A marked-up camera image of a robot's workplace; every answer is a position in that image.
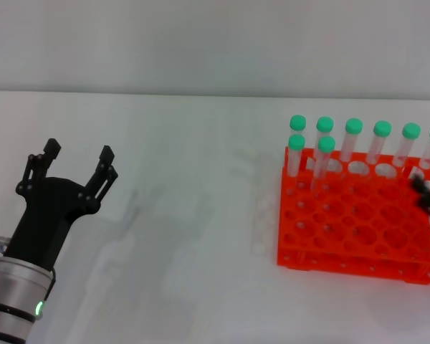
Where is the orange test tube rack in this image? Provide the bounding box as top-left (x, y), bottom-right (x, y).
top-left (276, 145), bottom-right (430, 286)

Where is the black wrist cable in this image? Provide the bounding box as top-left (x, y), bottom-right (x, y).
top-left (42, 267), bottom-right (57, 306)

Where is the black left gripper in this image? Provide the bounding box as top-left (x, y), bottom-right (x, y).
top-left (4, 138), bottom-right (120, 270)

